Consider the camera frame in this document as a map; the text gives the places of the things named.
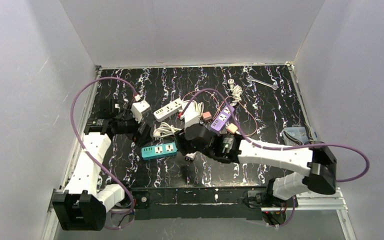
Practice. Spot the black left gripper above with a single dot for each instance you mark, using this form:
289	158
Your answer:
142	131

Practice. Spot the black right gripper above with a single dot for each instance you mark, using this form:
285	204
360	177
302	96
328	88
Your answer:
182	144

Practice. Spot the teal power strip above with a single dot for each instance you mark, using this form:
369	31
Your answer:
159	151

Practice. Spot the white power strip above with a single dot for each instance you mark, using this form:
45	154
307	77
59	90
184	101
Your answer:
168	110

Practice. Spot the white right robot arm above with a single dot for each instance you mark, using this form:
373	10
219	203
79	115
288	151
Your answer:
313	167

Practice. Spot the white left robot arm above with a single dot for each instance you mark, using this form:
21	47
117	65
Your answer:
81	206

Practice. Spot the pink small plug adapter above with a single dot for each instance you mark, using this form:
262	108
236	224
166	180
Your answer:
206	116

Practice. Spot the small white cube charger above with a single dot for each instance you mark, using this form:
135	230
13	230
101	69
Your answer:
190	156

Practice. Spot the purple power strip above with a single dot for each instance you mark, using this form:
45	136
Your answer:
222	118

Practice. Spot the silver wrench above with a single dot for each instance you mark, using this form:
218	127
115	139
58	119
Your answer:
252	79

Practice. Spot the clear plastic parts box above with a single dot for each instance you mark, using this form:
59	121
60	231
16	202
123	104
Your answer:
295	136

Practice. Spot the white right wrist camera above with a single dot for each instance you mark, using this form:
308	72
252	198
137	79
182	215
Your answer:
190	117

